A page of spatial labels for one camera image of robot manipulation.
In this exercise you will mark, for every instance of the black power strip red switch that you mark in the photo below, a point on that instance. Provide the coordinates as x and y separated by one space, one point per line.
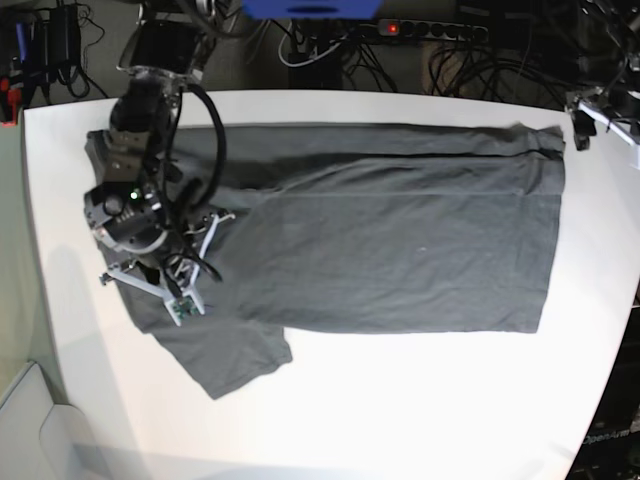
413 29

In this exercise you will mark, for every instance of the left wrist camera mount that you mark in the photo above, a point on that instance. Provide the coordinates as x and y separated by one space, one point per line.
617 111

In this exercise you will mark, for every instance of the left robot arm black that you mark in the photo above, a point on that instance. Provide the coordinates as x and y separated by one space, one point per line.
609 34

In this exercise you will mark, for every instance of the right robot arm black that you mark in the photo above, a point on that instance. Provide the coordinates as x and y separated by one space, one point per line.
140 204

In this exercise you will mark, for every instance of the dark grey t-shirt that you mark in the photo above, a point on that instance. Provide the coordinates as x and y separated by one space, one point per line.
367 229

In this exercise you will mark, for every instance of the blue box overhead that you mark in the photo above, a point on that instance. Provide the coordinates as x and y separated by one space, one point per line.
311 9

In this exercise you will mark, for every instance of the grey bin at left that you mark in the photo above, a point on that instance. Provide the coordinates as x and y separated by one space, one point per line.
41 439

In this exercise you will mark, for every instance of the red clamp at left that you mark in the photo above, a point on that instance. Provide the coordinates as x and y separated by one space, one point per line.
11 99

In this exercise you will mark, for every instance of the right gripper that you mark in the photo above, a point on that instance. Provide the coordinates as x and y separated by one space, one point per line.
171 259

